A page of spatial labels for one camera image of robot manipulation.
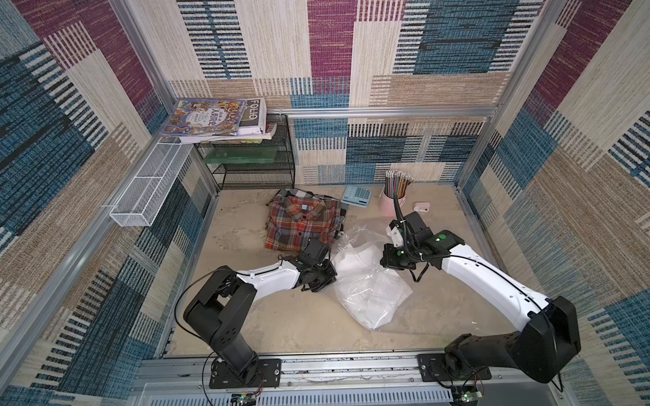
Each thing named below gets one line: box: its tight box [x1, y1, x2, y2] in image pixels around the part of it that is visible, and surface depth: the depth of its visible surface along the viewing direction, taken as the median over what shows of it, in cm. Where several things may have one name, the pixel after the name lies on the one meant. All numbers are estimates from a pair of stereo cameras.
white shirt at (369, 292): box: [332, 243, 414, 330], surface depth 85 cm
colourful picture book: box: [161, 98, 248, 137], surface depth 82 cm
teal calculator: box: [341, 185, 373, 209], surface depth 117 cm
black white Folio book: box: [236, 96, 267, 137], surface depth 83 cm
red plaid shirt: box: [264, 194, 341, 252], surface depth 104 cm
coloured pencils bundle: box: [384, 169, 414, 209], surface depth 104 cm
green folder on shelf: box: [203, 145, 277, 165], surface depth 96 cm
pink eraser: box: [413, 201, 431, 214], surface depth 113 cm
